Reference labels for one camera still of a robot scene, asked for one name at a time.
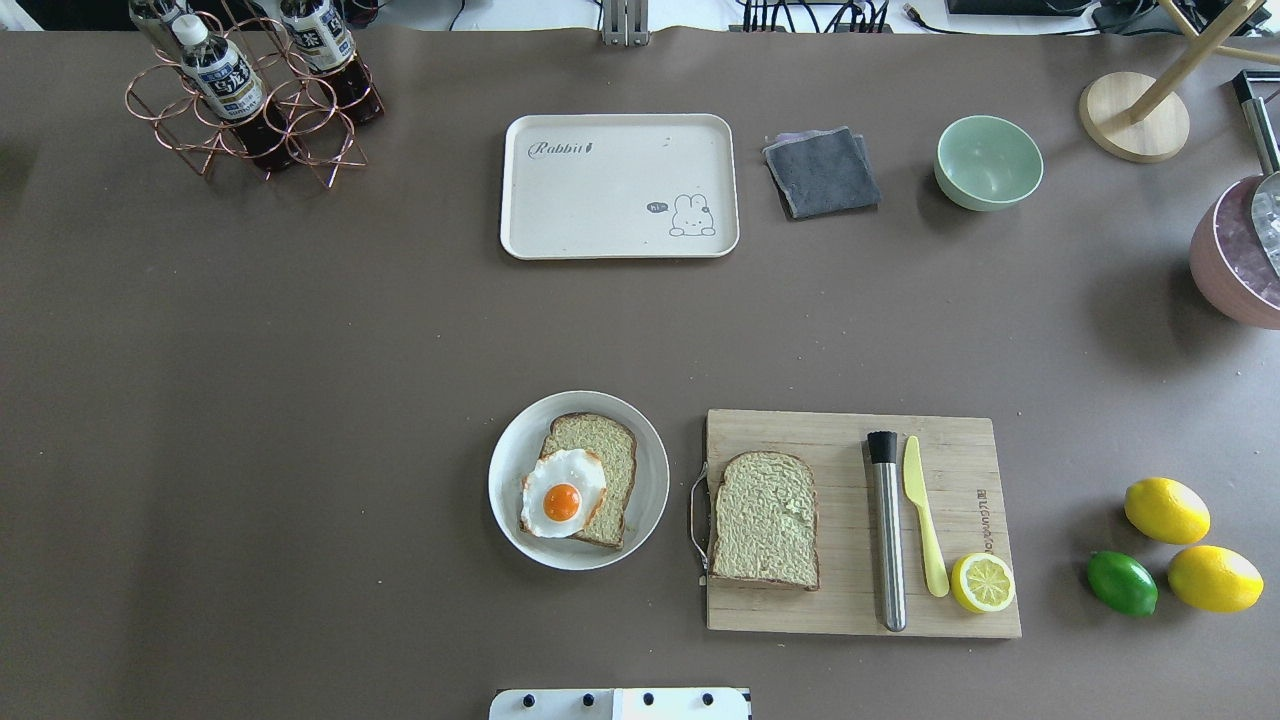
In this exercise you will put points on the fried egg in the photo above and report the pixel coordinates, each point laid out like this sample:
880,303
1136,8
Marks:
562,493

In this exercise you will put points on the tea bottle right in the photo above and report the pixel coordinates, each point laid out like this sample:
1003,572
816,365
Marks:
321,36

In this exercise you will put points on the white round plate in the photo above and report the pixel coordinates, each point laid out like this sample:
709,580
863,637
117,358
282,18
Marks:
517,449

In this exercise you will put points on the cream rabbit serving tray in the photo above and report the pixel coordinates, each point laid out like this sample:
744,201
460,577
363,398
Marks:
612,186

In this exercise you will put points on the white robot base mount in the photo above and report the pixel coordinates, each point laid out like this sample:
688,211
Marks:
623,703

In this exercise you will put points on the pink ice bowl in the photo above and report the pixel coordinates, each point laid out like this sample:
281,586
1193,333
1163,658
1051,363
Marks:
1228,263

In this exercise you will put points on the metal ice scoop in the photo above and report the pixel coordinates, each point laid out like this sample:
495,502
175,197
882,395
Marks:
1265,218

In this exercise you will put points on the whole lemon lower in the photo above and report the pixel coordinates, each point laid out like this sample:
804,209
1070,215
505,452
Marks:
1215,579

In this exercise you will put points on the whole lemon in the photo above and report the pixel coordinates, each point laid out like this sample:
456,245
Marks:
1215,579
1166,510

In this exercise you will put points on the copper wire bottle rack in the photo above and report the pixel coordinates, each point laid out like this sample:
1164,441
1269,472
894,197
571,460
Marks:
321,138

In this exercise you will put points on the tea bottle left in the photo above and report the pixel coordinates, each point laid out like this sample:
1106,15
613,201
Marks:
154,19

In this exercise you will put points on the bamboo cutting board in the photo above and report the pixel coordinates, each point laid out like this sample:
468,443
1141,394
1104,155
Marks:
962,478

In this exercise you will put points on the wooden mug tree stand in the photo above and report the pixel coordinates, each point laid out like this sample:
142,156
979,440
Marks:
1140,118

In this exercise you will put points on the grey folded cloth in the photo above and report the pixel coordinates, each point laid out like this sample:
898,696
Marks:
822,171

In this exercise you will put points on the green lime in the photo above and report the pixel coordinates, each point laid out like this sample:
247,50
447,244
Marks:
1122,583

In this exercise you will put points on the half lemon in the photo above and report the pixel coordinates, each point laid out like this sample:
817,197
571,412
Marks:
982,582

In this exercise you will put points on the whole lemon upper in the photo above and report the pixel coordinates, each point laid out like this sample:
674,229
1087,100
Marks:
1166,510

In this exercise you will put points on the yellow plastic knife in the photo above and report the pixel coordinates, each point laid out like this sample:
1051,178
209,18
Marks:
913,482

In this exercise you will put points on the mint green bowl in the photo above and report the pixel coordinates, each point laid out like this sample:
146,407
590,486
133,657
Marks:
985,163

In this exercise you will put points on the bread slice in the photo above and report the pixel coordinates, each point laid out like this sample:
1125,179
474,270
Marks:
766,522
616,446

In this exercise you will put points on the tea bottle white cap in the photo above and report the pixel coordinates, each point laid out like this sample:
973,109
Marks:
235,90

